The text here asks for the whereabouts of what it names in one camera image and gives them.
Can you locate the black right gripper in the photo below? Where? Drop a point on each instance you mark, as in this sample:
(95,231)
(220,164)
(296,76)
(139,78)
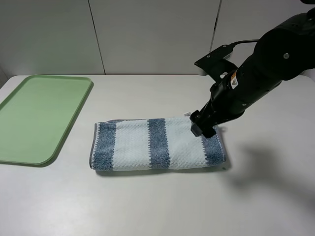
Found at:
(223,106)

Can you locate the blue white striped towel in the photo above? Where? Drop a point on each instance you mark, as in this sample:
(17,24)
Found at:
(153,144)

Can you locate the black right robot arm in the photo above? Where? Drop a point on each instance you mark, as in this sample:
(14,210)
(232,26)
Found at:
(281,54)

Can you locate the light green plastic tray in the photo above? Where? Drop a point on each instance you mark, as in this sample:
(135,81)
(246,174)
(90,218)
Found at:
(37,116)

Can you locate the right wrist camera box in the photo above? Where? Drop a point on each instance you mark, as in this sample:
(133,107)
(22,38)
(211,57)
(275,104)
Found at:
(216,62)

